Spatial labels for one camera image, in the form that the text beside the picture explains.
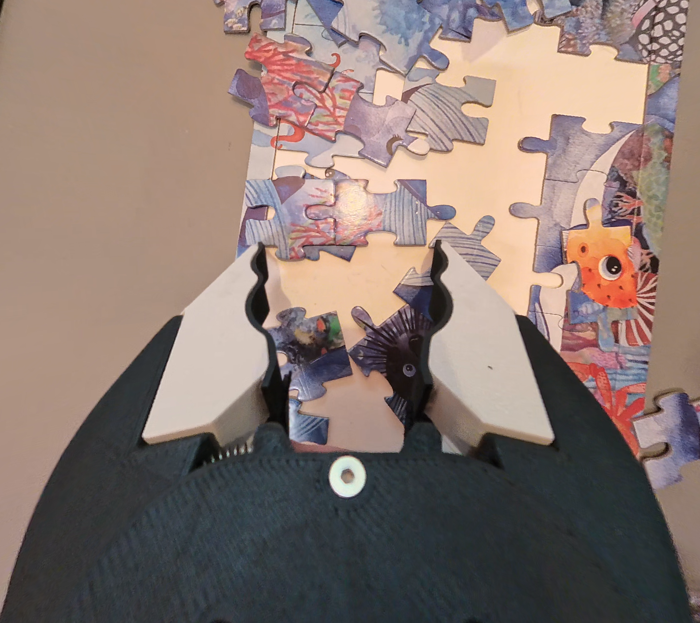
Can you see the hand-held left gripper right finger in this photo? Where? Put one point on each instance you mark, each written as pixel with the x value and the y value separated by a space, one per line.
pixel 486 360

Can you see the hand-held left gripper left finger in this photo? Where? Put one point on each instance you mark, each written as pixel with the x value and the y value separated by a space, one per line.
pixel 208 360

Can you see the black sea urchin puzzle piece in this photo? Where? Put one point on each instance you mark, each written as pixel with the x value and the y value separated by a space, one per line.
pixel 394 355

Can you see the orange print puzzle piece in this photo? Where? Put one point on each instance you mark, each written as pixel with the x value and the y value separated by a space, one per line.
pixel 601 267

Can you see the lavender white whale puzzle piece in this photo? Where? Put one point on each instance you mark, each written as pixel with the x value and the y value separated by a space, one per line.
pixel 558 207

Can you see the purple white sail puzzle piece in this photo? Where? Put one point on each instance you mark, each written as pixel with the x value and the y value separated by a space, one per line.
pixel 574 141

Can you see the pale striped whale puzzle piece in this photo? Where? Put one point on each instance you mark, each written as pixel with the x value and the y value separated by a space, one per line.
pixel 448 114

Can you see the purple eyelash puzzle piece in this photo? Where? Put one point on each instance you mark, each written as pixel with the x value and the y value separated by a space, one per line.
pixel 377 130

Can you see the sea print puzzle board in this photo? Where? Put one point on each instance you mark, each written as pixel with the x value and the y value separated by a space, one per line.
pixel 519 87

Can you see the red green coral puzzle piece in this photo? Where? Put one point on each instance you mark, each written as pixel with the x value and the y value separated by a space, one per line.
pixel 328 108

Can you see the red coral purple puzzle piece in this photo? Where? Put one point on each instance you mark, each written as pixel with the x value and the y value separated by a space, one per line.
pixel 284 76

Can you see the lavender coral puzzle piece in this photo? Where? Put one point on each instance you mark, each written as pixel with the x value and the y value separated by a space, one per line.
pixel 596 21

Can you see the light blue anemone puzzle piece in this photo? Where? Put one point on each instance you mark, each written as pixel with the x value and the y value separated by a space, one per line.
pixel 394 15

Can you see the blue dark coral puzzle piece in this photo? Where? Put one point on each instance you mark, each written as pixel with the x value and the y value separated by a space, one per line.
pixel 311 344

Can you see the blue striped whale puzzle piece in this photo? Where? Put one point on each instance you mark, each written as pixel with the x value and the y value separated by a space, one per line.
pixel 476 251

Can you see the blue wave puzzle piece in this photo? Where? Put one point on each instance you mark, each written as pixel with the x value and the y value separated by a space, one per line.
pixel 306 426

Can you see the coral striped edge puzzle piece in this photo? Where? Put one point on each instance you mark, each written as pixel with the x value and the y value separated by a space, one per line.
pixel 284 229

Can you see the dark blue whale eye piece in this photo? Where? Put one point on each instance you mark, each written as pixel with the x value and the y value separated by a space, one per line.
pixel 256 212

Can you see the blue red coral puzzle piece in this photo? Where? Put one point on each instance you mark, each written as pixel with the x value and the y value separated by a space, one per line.
pixel 355 207

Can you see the mottled lavender yellow fish piece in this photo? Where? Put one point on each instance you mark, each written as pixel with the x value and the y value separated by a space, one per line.
pixel 465 15

